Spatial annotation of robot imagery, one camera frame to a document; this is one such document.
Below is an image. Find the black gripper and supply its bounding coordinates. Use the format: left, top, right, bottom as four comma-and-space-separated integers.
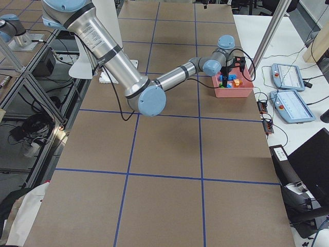
221, 56, 246, 88

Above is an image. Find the long blue four-stud block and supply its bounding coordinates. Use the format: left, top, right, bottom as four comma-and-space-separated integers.
218, 74, 237, 81

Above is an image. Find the orange sloped block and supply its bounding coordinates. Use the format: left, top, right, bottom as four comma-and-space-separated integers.
232, 79, 243, 87

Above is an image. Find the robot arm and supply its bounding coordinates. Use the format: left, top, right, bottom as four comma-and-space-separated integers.
42, 1, 245, 116

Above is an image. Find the pink plastic box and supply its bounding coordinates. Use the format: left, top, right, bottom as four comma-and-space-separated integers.
212, 57, 254, 98

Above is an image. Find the orange black usb hub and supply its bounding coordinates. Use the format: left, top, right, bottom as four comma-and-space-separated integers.
257, 101, 268, 114
262, 119, 274, 135

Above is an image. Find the upper blue teach pendant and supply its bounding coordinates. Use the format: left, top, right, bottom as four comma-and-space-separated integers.
271, 63, 305, 92

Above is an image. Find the blue teach pendant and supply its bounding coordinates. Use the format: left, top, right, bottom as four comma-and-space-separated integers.
269, 90, 316, 124
271, 63, 305, 92

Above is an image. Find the lower blue teach pendant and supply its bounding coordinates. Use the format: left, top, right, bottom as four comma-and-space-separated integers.
269, 90, 316, 124

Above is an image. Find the black laptop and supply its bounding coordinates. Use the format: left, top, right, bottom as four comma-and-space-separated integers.
288, 128, 328, 206

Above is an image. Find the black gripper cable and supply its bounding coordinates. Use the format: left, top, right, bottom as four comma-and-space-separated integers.
187, 47, 257, 90

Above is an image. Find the aluminium frame post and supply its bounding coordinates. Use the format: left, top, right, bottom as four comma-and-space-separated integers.
248, 0, 291, 76

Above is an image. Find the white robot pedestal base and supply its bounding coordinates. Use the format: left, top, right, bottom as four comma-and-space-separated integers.
93, 1, 141, 89

